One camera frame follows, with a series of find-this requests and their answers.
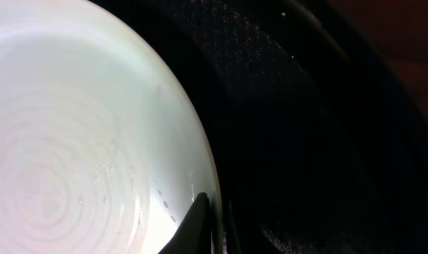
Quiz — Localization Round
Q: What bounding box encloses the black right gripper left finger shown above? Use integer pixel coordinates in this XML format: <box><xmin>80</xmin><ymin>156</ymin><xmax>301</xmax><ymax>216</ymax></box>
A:
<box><xmin>159</xmin><ymin>193</ymin><xmax>212</xmax><ymax>254</ymax></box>

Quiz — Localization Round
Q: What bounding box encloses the black round tray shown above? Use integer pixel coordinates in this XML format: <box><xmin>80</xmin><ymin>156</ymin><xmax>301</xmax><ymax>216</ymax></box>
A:
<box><xmin>101</xmin><ymin>0</ymin><xmax>428</xmax><ymax>253</ymax></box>

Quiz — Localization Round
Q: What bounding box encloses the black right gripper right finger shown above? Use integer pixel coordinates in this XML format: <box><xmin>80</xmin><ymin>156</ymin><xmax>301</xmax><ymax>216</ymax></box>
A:
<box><xmin>224</xmin><ymin>200</ymin><xmax>242</xmax><ymax>254</ymax></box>

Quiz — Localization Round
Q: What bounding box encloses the mint plate large red stain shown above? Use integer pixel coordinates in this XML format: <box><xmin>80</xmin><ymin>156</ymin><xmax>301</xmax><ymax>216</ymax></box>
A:
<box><xmin>0</xmin><ymin>1</ymin><xmax>223</xmax><ymax>253</ymax></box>

